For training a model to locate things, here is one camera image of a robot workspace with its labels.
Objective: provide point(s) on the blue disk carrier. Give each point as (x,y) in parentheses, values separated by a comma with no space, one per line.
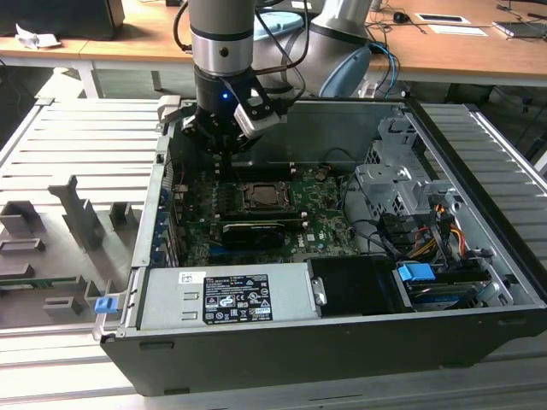
(414,272)

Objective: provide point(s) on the RAM slot with white latch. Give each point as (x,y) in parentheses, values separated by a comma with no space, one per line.
(304,223)
(293,171)
(292,165)
(302,214)

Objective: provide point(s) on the blue expansion slot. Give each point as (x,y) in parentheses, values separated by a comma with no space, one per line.
(218,252)

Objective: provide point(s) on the silver metal drive cage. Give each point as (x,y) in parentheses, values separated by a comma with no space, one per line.
(380,179)

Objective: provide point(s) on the black CPU socket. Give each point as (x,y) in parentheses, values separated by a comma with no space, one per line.
(267,208)

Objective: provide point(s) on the green motherboard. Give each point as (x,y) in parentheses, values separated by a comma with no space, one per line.
(329,213)

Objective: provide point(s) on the black computer mouse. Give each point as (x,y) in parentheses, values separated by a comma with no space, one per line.
(400,17)

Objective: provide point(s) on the black PC case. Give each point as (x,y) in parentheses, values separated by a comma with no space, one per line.
(299,363)

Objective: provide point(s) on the crumpled white paper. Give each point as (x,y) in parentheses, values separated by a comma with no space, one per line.
(34,39)

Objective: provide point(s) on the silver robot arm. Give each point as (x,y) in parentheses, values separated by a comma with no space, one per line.
(220,34)

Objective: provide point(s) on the grey parts rack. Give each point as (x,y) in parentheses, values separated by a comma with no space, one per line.
(111,265)

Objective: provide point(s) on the wooden desk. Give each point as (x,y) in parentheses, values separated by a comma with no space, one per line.
(128,34)
(470,53)

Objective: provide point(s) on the black graphics card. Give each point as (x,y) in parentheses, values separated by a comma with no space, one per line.
(252,236)

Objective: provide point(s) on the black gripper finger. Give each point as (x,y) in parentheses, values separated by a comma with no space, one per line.
(196,130)
(243,143)

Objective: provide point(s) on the round coin battery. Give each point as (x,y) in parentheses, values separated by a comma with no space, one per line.
(319,173)

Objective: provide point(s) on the blue plastic latch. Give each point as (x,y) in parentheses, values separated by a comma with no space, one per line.
(104,306)

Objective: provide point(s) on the grey power supply unit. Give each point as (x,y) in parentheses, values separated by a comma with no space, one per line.
(171,299)

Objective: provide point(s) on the white wrist camera on bracket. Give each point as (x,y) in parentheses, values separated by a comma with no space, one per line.
(254,124)

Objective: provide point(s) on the white plastic block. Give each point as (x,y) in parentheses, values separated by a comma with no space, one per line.
(367,89)

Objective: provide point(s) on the black box on desk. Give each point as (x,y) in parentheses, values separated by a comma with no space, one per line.
(64,17)

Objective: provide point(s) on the white paper sheet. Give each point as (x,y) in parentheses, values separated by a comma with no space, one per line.
(457,30)

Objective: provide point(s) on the small black desk object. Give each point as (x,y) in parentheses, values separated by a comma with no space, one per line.
(173,3)

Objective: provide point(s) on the small square CPU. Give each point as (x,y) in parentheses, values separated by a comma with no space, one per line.
(267,194)

